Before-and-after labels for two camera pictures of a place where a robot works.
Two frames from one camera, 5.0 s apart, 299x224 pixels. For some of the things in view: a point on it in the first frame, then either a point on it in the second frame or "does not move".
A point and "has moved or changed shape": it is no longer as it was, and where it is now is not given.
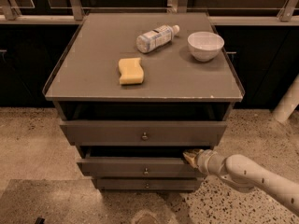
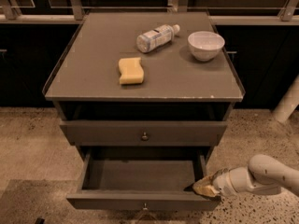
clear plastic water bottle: [157, 37] does not move
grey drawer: [139, 167] has moved or changed shape
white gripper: [205, 161] → [223, 181]
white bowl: [205, 46] does not move
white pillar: [289, 102] does not move
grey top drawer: [144, 133] does not move
